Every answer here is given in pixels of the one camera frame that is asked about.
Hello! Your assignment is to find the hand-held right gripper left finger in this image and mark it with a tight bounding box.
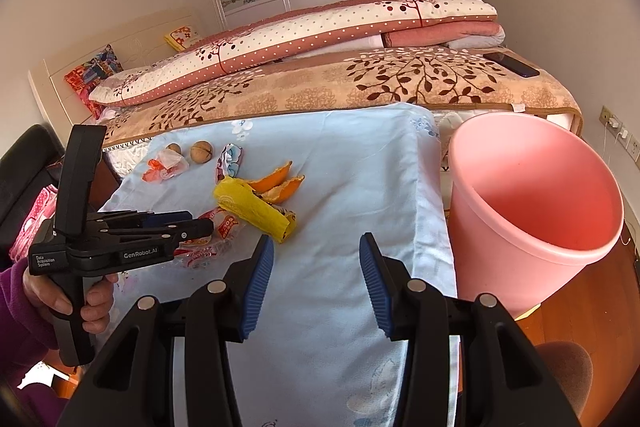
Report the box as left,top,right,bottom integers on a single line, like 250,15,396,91
57,234,276,427

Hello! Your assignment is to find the black smartphone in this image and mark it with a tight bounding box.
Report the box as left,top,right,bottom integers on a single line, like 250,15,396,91
482,51,541,79

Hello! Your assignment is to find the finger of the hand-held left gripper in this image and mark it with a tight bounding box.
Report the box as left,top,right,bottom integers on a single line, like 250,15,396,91
107,219,213,253
90,210,193,228

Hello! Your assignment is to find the clear red-label snack wrapper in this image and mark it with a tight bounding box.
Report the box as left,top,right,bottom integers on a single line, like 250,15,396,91
172,207,242,270

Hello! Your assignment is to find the light blue floral cloth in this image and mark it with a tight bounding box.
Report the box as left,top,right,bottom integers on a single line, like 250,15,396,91
97,103,461,427

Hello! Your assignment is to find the person's left forearm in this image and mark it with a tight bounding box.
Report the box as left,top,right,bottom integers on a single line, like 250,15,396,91
0,257,83,427

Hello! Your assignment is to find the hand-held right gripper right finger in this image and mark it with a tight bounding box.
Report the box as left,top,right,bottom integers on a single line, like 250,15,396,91
359,232,583,427

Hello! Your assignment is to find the pink printed cloth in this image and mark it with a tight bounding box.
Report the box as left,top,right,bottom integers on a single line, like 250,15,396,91
9,184,58,260

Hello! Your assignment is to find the pink plastic bucket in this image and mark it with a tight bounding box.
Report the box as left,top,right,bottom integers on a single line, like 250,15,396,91
447,113,626,318

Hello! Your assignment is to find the black chair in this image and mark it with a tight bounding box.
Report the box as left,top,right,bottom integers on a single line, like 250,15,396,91
0,123,68,258

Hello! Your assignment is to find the orange peel piece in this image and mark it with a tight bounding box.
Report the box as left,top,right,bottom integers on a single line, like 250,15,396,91
247,161,293,188
260,174,306,202

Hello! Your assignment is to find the brown wooden nightstand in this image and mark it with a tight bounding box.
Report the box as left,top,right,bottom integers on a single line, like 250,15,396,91
45,154,123,212

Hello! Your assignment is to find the colourful printed pillow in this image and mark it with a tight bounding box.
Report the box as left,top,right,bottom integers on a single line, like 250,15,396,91
64,44,123,120

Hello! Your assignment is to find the yellow floral pillow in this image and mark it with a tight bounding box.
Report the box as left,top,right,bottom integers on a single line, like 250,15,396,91
164,24,203,52

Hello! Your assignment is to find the orange clear candy wrapper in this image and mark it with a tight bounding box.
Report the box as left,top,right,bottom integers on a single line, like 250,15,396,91
142,151,190,182

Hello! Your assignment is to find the person's left hand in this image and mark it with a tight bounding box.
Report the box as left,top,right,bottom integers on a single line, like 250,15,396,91
22,264,120,335

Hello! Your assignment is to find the polka dot folded quilt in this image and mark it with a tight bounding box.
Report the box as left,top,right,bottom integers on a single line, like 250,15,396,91
89,0,506,108

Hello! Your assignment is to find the red blue candy wrapper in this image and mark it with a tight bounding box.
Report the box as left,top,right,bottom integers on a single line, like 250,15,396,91
215,143,246,182

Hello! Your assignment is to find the yellow foam net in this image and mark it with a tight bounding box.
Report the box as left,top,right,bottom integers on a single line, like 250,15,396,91
214,176,296,244

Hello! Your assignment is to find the brown leaf-print blanket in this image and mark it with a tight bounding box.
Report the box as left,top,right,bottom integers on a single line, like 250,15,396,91
102,44,583,152

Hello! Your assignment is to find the person's leg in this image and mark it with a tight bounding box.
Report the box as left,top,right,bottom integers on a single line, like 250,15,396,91
535,341,593,415

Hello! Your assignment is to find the cream wooden bed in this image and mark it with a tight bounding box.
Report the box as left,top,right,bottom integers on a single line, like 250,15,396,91
27,4,583,178

